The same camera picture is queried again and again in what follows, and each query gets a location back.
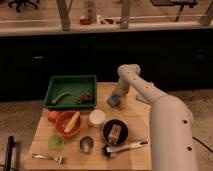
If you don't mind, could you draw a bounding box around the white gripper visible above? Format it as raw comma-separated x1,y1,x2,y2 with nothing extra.
112,81,130,109

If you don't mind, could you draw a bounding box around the blue sponge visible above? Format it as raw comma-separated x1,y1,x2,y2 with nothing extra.
107,95,120,107

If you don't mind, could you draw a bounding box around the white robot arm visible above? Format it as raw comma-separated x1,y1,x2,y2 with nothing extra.
107,64,198,171

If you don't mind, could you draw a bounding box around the white paper cup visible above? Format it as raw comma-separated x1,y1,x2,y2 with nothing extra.
88,110,106,128

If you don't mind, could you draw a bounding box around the small metal cup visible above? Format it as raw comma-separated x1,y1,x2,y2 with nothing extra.
80,136,94,153

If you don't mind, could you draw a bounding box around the green plastic cup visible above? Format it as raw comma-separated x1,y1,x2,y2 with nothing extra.
48,134,64,150

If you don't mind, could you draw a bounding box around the grey folded cloth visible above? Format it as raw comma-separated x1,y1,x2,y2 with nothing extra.
136,82,154,104

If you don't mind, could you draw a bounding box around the dark brown plate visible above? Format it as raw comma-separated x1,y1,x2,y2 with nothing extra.
103,119,128,146

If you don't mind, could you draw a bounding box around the tan bread slice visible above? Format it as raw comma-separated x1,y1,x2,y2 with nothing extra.
108,124,121,144

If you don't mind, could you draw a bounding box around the brown grape bunch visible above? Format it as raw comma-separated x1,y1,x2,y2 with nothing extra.
77,93,93,105

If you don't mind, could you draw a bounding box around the green plastic tray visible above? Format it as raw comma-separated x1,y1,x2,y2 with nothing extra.
44,75,97,110

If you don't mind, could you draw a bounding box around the white dish brush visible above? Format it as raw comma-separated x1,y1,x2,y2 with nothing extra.
102,141,148,157

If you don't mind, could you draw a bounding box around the yellow banana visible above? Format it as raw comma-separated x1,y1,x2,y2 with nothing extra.
64,111,80,133

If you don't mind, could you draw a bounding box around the orange bowl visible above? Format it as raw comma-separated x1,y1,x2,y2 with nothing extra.
55,111,81,139

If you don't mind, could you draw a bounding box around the green bean pod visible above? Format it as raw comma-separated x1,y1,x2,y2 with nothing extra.
51,92,72,104

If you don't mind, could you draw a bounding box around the silver fork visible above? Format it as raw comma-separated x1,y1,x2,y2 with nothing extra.
32,154,65,164

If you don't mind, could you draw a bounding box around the red white bottle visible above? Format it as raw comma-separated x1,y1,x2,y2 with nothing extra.
80,0,97,25

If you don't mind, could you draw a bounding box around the black pole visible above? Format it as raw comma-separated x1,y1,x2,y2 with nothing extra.
4,136,15,171

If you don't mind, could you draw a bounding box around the office chair base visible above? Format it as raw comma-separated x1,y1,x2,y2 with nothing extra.
8,0,40,13

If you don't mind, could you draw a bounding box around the black cable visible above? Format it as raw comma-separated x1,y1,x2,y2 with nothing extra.
192,135,213,154

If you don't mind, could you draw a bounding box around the black table frame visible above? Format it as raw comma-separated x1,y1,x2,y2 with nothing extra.
150,0,198,22

